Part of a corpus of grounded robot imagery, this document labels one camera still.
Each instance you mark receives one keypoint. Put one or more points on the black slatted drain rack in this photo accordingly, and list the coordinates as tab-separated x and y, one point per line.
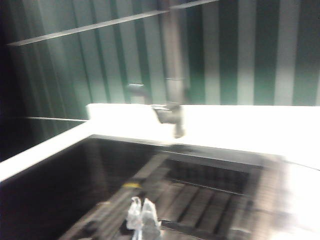
205	190

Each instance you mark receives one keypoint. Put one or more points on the grey metal faucet spout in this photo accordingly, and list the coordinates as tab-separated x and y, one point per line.
176	62

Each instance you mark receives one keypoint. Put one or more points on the black kitchen sink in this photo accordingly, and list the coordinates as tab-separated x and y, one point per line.
62	180

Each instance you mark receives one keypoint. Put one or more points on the grey metal faucet lever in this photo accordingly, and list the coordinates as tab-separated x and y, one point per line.
165	115

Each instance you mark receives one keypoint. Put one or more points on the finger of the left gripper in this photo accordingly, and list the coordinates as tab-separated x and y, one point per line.
134	215
151	222

